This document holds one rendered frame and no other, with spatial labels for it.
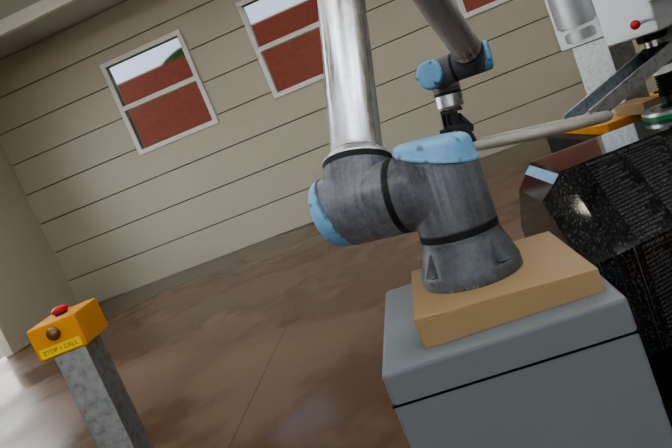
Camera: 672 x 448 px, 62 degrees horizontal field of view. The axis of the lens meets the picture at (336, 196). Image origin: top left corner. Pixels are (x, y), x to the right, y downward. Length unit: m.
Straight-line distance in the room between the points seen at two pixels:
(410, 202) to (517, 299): 0.25
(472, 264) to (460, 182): 0.14
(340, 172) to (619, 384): 0.59
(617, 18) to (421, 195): 1.43
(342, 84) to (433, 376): 0.60
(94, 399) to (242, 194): 7.13
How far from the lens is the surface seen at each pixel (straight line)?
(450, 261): 1.01
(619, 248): 1.84
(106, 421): 1.49
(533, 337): 0.94
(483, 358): 0.94
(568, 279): 0.96
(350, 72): 1.19
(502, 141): 1.65
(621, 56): 3.05
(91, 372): 1.45
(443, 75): 1.79
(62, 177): 9.59
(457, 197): 0.99
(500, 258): 1.04
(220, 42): 8.45
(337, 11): 1.28
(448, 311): 0.95
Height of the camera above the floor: 1.26
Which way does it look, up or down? 7 degrees down
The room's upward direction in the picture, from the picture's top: 22 degrees counter-clockwise
